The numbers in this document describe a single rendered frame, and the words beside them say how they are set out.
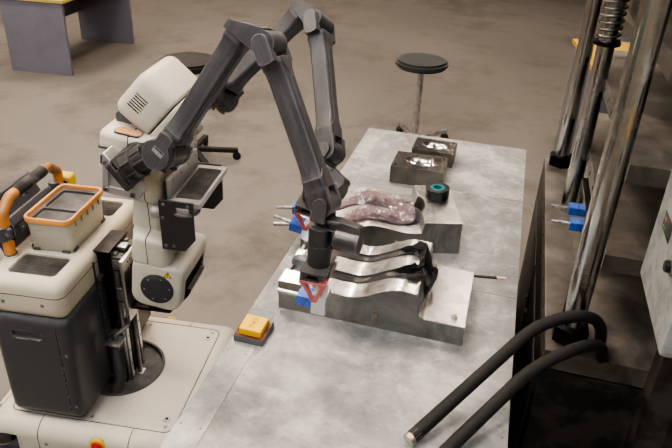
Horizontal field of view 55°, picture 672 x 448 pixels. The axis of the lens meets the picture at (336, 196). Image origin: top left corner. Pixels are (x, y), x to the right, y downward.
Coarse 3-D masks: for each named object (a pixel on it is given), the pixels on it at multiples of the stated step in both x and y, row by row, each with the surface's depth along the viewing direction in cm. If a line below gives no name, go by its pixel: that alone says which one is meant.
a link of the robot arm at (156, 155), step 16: (224, 32) 145; (240, 32) 143; (256, 32) 142; (272, 32) 143; (224, 48) 147; (240, 48) 146; (208, 64) 149; (224, 64) 148; (208, 80) 150; (224, 80) 151; (192, 96) 152; (208, 96) 151; (176, 112) 154; (192, 112) 153; (176, 128) 154; (192, 128) 155; (144, 144) 156; (160, 144) 154; (176, 144) 155; (144, 160) 157; (160, 160) 155
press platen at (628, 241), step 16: (608, 128) 240; (592, 144) 226; (592, 160) 214; (592, 176) 205; (624, 192) 194; (640, 192) 194; (656, 192) 195; (624, 208) 185; (640, 208) 185; (656, 208) 186; (624, 224) 177; (640, 224) 177; (608, 240) 169; (624, 240) 169; (640, 240) 170; (608, 256) 163; (624, 256) 162; (640, 256) 163; (624, 272) 164
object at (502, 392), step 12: (516, 384) 145; (492, 396) 143; (504, 396) 143; (480, 408) 141; (492, 408) 140; (468, 420) 138; (480, 420) 138; (456, 432) 136; (468, 432) 136; (444, 444) 134; (456, 444) 134
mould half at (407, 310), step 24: (408, 240) 186; (360, 264) 183; (384, 264) 179; (408, 264) 174; (432, 264) 187; (288, 288) 174; (336, 288) 172; (360, 288) 172; (384, 288) 167; (408, 288) 165; (432, 288) 178; (456, 288) 178; (336, 312) 173; (360, 312) 170; (384, 312) 168; (408, 312) 166; (432, 312) 168; (456, 312) 169; (432, 336) 167; (456, 336) 165
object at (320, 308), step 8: (280, 288) 161; (312, 288) 161; (328, 288) 159; (296, 296) 158; (304, 296) 158; (320, 296) 156; (328, 296) 158; (304, 304) 159; (312, 304) 157; (320, 304) 157; (328, 304) 160; (312, 312) 159; (320, 312) 158
